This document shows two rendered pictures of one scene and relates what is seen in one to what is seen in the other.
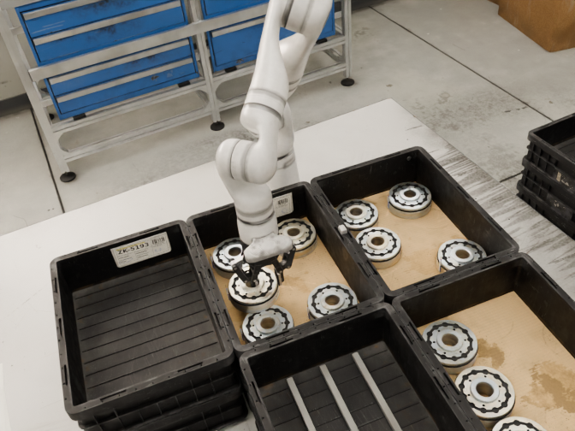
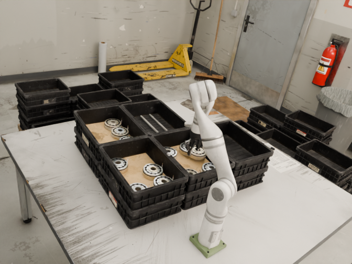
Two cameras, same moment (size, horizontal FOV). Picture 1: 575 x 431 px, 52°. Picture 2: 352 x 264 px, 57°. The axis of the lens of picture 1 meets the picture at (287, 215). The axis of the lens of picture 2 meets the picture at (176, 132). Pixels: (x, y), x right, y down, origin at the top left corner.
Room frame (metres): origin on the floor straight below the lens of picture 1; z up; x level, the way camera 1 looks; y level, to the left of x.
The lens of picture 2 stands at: (2.21, -0.61, 1.87)
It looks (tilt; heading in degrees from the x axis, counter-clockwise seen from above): 30 degrees down; 159
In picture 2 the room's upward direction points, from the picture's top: 10 degrees clockwise
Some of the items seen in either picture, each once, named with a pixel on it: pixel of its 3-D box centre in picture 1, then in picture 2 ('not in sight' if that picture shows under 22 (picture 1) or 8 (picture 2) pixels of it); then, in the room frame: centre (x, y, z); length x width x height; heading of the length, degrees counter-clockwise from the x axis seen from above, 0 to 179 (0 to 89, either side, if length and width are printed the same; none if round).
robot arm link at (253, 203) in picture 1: (245, 179); (204, 109); (0.83, 0.07, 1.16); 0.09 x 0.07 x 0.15; 63
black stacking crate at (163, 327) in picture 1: (141, 321); (230, 147); (0.77, 0.32, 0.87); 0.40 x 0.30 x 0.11; 16
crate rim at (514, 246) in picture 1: (406, 215); (142, 163); (0.94, -0.26, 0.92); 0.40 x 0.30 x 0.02; 16
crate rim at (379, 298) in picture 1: (277, 258); (191, 151); (0.86, 0.03, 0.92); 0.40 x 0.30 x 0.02; 16
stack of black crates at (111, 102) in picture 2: not in sight; (103, 119); (-0.49, -0.28, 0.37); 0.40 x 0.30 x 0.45; 112
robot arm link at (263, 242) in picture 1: (259, 226); (196, 123); (0.81, 0.05, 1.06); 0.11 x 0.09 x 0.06; 16
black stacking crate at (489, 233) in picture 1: (405, 232); (141, 171); (0.94, -0.26, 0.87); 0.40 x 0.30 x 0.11; 16
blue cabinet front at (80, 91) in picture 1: (116, 45); not in sight; (2.65, 0.70, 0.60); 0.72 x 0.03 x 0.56; 112
